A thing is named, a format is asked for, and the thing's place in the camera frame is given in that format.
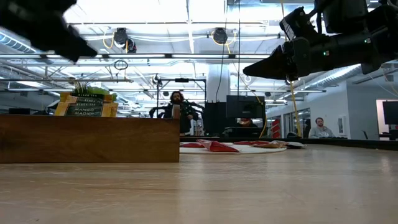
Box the dark wall screen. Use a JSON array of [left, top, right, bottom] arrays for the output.
[[382, 100, 398, 126]]

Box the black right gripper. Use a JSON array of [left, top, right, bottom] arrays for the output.
[[243, 32, 362, 82]]

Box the black tower cabinet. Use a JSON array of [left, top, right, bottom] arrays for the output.
[[204, 101, 228, 137]]

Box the tan vanilla tea packet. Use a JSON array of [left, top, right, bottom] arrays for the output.
[[251, 140, 290, 149]]

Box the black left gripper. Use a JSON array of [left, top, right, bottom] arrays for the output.
[[0, 0, 99, 63]]

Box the silver ventilation duct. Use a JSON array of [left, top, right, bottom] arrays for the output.
[[304, 63, 374, 91]]

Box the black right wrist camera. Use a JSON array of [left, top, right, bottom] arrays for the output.
[[279, 6, 322, 43]]

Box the yellow hanging cable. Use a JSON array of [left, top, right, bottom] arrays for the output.
[[289, 80, 303, 138]]

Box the black ceiling cable reel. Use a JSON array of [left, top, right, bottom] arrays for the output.
[[212, 27, 230, 45], [113, 27, 138, 54]]

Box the black computer monitor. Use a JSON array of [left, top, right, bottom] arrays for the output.
[[226, 95, 266, 119]]

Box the white round plate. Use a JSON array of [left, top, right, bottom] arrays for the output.
[[179, 142, 288, 156]]

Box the brown wooden tea box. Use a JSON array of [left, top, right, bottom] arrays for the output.
[[0, 105, 181, 164]]

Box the black metal rig frame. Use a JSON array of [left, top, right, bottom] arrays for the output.
[[156, 77, 207, 138]]

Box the person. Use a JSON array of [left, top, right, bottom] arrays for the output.
[[236, 117, 254, 129], [308, 116, 336, 139], [149, 90, 205, 136]]

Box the succulent in white patterned pot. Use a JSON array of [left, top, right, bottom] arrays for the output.
[[72, 80, 119, 103]]

